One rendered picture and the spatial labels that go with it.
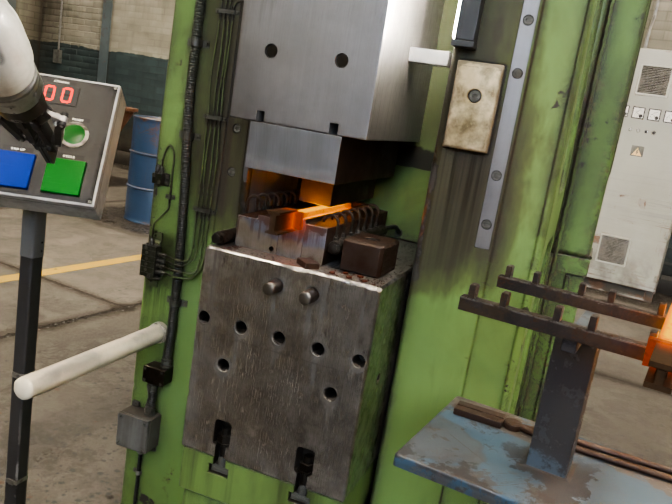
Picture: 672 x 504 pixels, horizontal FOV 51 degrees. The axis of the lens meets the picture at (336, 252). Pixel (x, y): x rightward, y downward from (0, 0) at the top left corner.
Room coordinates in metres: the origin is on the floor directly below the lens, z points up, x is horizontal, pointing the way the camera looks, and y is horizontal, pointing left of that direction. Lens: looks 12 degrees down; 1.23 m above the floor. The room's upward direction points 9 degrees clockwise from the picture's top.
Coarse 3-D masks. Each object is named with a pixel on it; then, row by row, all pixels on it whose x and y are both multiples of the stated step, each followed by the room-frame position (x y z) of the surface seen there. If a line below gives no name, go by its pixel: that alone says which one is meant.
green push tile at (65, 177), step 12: (48, 168) 1.38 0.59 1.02; (60, 168) 1.38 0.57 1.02; (72, 168) 1.39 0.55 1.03; (84, 168) 1.39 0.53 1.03; (48, 180) 1.37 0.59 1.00; (60, 180) 1.37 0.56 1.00; (72, 180) 1.38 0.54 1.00; (48, 192) 1.36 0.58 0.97; (60, 192) 1.36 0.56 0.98; (72, 192) 1.36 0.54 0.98
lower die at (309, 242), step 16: (272, 208) 1.58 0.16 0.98; (240, 224) 1.43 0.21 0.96; (256, 224) 1.42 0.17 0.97; (304, 224) 1.38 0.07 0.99; (320, 224) 1.40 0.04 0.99; (336, 224) 1.43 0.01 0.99; (368, 224) 1.62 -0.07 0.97; (384, 224) 1.75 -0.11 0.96; (240, 240) 1.43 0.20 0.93; (256, 240) 1.41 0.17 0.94; (272, 240) 1.40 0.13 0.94; (288, 240) 1.39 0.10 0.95; (304, 240) 1.38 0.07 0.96; (320, 240) 1.37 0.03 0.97; (288, 256) 1.39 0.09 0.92; (304, 256) 1.38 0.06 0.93; (320, 256) 1.37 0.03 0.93; (336, 256) 1.44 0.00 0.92
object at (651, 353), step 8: (664, 328) 0.88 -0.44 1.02; (664, 336) 0.84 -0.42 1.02; (648, 344) 0.80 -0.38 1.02; (656, 344) 0.78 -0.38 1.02; (664, 344) 0.79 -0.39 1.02; (648, 352) 0.80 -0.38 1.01; (656, 352) 0.75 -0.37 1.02; (664, 352) 0.75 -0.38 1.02; (648, 360) 0.79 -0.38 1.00; (656, 360) 0.72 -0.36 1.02; (664, 360) 0.72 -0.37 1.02; (656, 368) 0.71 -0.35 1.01; (664, 368) 0.71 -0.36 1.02; (648, 376) 0.73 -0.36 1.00; (656, 376) 0.71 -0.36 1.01; (664, 376) 0.70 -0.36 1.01; (648, 384) 0.71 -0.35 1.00; (656, 384) 0.71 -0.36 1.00; (664, 384) 0.71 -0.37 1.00; (664, 392) 0.70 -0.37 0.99
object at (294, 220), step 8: (280, 208) 1.35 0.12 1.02; (288, 208) 1.37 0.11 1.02; (304, 208) 1.47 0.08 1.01; (312, 208) 1.49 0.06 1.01; (320, 208) 1.51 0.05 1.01; (328, 208) 1.53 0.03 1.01; (336, 208) 1.58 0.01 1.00; (344, 208) 1.63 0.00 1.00; (272, 216) 1.30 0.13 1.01; (280, 216) 1.32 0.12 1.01; (288, 216) 1.35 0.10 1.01; (296, 216) 1.37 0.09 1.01; (304, 216) 1.41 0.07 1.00; (272, 224) 1.30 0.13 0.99; (280, 224) 1.32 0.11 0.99; (288, 224) 1.36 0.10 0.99; (296, 224) 1.37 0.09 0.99; (272, 232) 1.30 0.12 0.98; (280, 232) 1.31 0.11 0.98; (288, 232) 1.34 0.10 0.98
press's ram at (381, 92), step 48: (288, 0) 1.41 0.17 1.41; (336, 0) 1.38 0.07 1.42; (384, 0) 1.35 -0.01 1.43; (432, 0) 1.64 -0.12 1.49; (240, 48) 1.44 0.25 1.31; (288, 48) 1.41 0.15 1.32; (336, 48) 1.38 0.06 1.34; (384, 48) 1.36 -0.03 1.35; (432, 48) 1.71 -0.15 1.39; (240, 96) 1.44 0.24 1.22; (288, 96) 1.41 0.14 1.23; (336, 96) 1.37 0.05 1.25; (384, 96) 1.41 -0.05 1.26
